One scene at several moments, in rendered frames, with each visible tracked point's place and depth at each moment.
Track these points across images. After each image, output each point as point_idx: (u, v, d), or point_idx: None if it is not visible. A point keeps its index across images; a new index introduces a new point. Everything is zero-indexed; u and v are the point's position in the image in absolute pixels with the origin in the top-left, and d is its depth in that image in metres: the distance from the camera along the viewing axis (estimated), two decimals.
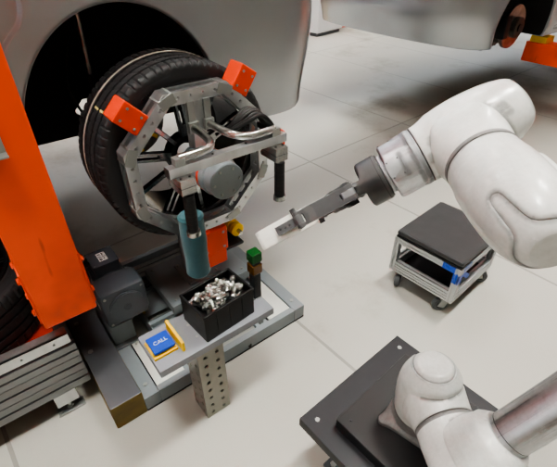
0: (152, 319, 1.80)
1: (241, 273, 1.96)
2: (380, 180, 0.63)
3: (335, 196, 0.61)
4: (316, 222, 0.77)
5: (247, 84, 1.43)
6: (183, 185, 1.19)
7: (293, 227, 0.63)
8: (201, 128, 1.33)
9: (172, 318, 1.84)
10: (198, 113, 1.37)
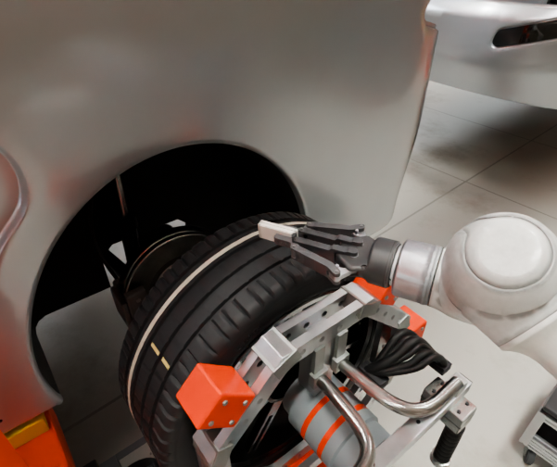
0: None
1: None
2: None
3: (347, 232, 0.72)
4: (293, 231, 0.70)
5: None
6: None
7: (297, 228, 0.72)
8: (337, 391, 0.77)
9: None
10: (327, 353, 0.81)
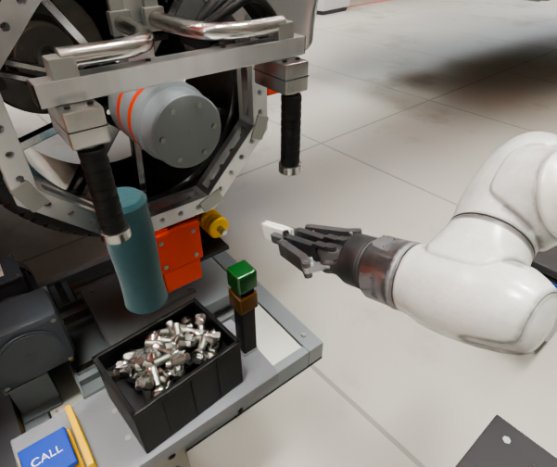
0: (82, 371, 1.11)
1: (226, 296, 1.27)
2: (351, 279, 0.56)
3: (298, 260, 0.62)
4: None
5: None
6: (71, 123, 0.51)
7: None
8: (132, 18, 0.65)
9: None
10: None
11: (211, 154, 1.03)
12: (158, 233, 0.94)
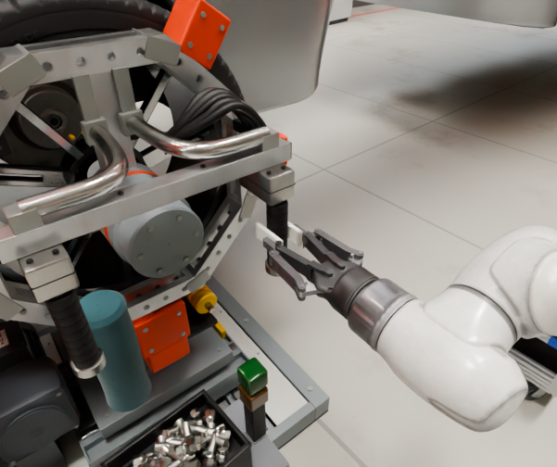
0: (86, 435, 1.10)
1: (217, 360, 1.24)
2: None
3: (347, 254, 0.68)
4: (281, 239, 0.69)
5: (213, 44, 0.71)
6: (34, 280, 0.48)
7: (305, 231, 0.72)
8: (107, 133, 0.61)
9: (122, 430, 1.15)
10: (107, 101, 0.65)
11: None
12: (141, 320, 0.91)
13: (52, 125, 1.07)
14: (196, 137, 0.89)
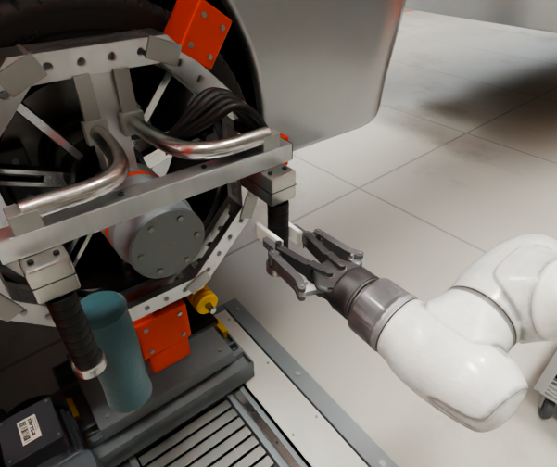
0: (88, 435, 1.10)
1: (217, 360, 1.24)
2: None
3: (347, 254, 0.68)
4: (281, 239, 0.69)
5: (214, 44, 0.71)
6: (35, 281, 0.47)
7: (305, 231, 0.72)
8: (107, 133, 0.61)
9: (124, 430, 1.15)
10: (107, 101, 0.65)
11: None
12: (142, 321, 0.90)
13: (92, 168, 0.89)
14: (197, 137, 0.88)
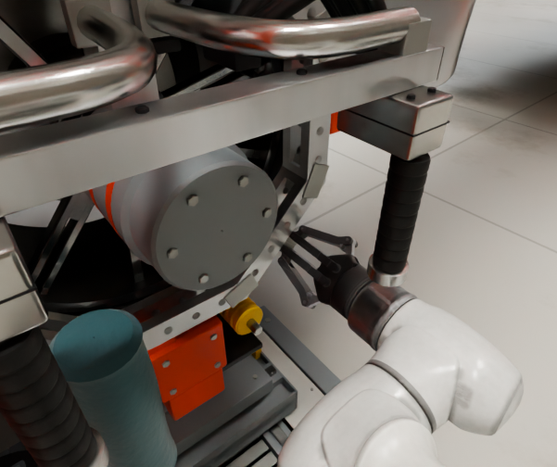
0: None
1: (253, 392, 0.94)
2: None
3: (339, 238, 0.66)
4: None
5: None
6: None
7: (293, 231, 0.70)
8: (109, 13, 0.31)
9: None
10: None
11: None
12: (160, 349, 0.61)
13: None
14: (245, 74, 0.59)
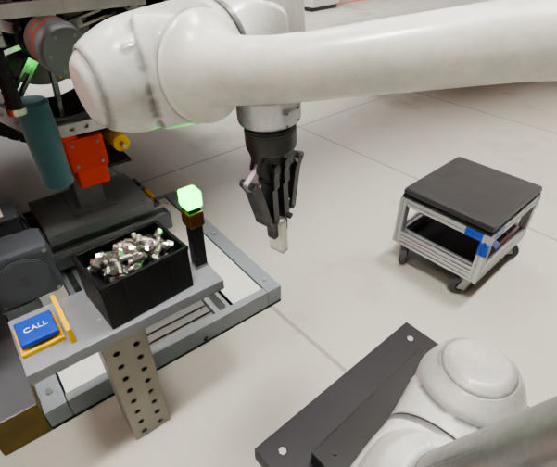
0: None
1: (140, 206, 1.66)
2: None
3: (296, 168, 0.68)
4: None
5: None
6: None
7: (281, 213, 0.72)
8: None
9: (68, 247, 1.58)
10: None
11: None
12: (69, 139, 1.33)
13: None
14: (106, 13, 1.31)
